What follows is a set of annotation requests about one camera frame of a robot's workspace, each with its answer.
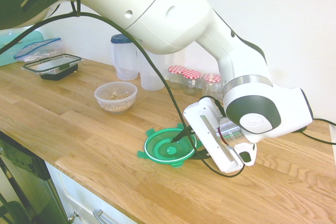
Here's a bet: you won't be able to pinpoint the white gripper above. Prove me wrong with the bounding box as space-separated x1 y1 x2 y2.
172 97 245 174

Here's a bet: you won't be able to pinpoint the green round container lid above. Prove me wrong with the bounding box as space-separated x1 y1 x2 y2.
137 123 204 169

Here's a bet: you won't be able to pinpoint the glass jar red checkered lid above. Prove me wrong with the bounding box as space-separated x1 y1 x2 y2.
167 65 186 90
201 73 224 98
182 69 202 95

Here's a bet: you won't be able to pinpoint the translucent pitcher light blue lid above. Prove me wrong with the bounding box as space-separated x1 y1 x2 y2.
138 49 171 91

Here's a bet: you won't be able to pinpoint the translucent pitcher dark blue lid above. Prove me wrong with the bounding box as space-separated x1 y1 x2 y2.
110 34 139 81

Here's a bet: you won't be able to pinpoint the black container clear lid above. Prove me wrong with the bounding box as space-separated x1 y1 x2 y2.
22 54 83 81

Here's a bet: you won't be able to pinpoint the clear bowl with cereal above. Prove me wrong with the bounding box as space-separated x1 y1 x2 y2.
93 81 139 114

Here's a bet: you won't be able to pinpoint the white cabinet drawer front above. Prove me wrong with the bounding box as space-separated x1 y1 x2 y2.
46 161 140 224

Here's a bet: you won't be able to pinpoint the stainless steel dishwasher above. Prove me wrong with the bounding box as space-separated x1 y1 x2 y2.
0 131 70 224

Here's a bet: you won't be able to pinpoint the clear zip bag blue seal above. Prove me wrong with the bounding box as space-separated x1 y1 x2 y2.
13 37 65 62

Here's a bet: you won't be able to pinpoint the teal cutting board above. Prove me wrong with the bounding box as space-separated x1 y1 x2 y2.
0 30 45 67

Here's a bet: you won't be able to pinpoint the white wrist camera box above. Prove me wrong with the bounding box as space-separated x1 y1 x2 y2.
233 142 257 167

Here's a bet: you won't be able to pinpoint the silver drawer handle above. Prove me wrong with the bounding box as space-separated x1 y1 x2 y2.
92 209 116 224

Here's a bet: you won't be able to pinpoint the dark kettle base cable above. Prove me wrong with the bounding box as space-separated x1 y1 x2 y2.
301 118 336 145

